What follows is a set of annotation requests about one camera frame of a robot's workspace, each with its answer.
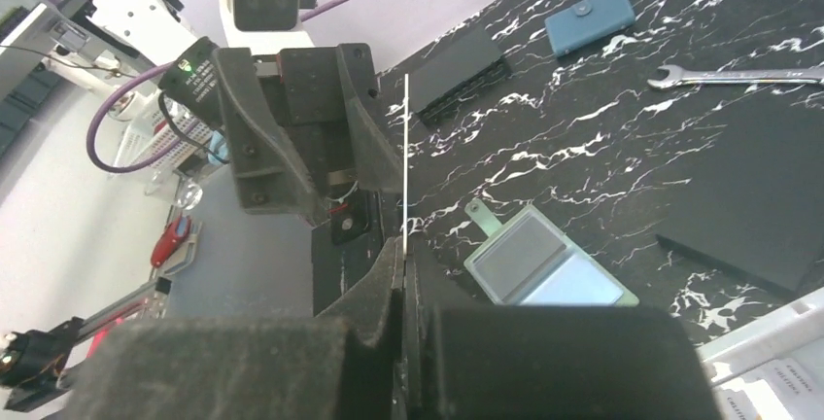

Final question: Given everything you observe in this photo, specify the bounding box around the green card holder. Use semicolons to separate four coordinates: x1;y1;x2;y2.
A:
464;199;639;306

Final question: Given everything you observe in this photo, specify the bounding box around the dark grey credit card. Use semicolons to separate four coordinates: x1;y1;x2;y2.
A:
469;213;567;303

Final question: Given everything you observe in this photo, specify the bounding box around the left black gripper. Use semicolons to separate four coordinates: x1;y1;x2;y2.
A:
159;38;403;227

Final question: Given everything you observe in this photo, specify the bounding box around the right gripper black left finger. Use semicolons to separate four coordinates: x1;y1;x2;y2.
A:
63;238;403;419

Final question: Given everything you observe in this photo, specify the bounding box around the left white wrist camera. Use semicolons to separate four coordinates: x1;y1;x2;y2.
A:
219;0;317;55

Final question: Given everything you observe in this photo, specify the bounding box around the black flat notebook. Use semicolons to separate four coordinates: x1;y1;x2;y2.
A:
407;29;510;125

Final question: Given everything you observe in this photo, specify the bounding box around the white plastic bin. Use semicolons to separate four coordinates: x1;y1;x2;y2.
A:
698;289;823;419

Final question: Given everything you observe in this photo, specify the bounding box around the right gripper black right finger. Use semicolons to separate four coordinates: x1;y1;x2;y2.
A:
403;257;721;419

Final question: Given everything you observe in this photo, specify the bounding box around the black square plate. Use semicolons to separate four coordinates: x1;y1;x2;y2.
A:
656;108;823;297

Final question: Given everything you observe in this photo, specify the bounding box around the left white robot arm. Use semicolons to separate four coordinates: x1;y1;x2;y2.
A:
89;0;404;224

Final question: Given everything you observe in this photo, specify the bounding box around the silver wrench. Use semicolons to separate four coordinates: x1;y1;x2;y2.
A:
647;65;823;89

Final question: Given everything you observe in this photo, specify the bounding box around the blue card wallet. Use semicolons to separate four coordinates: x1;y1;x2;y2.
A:
544;0;636;57

